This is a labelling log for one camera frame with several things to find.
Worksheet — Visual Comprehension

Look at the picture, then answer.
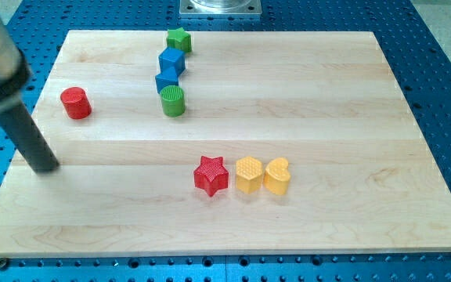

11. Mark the green cylinder block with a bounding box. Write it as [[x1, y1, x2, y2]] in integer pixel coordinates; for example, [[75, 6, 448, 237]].
[[160, 85, 186, 117]]

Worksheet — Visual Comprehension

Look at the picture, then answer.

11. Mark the green star block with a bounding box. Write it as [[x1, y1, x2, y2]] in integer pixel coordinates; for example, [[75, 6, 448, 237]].
[[166, 27, 192, 53]]

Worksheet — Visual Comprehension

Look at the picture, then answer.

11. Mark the left board corner screw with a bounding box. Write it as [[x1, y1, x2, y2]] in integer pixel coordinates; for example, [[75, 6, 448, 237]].
[[0, 258, 9, 270]]

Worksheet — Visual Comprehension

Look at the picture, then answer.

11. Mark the red star block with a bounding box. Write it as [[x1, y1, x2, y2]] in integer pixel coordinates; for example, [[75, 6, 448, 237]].
[[193, 156, 229, 197]]

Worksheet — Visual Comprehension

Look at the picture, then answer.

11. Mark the blue pentagon block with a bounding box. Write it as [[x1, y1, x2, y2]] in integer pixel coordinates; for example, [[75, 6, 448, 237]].
[[155, 67, 179, 93]]

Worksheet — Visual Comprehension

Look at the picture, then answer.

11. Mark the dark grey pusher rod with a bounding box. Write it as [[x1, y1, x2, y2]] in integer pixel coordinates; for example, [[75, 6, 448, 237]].
[[0, 101, 60, 173]]

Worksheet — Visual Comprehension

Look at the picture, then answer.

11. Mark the light wooden board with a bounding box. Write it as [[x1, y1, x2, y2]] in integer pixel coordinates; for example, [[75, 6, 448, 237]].
[[0, 31, 451, 258]]

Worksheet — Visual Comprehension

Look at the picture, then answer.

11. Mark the red cylinder block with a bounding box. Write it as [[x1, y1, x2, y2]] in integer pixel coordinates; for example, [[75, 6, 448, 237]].
[[60, 87, 92, 119]]

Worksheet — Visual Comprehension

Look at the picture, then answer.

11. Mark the yellow heart block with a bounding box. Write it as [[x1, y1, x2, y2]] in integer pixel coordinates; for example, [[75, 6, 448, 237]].
[[263, 157, 291, 195]]

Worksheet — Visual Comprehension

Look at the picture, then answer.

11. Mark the yellow hexagon block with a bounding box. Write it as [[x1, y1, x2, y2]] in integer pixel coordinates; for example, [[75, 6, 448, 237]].
[[236, 156, 264, 194]]

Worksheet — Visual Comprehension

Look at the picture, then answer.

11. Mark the blue cube block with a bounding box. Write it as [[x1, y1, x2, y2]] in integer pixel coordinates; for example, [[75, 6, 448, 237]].
[[158, 47, 186, 76]]

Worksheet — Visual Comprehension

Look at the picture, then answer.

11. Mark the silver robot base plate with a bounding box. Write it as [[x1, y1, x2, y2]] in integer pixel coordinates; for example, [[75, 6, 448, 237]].
[[179, 0, 262, 16]]

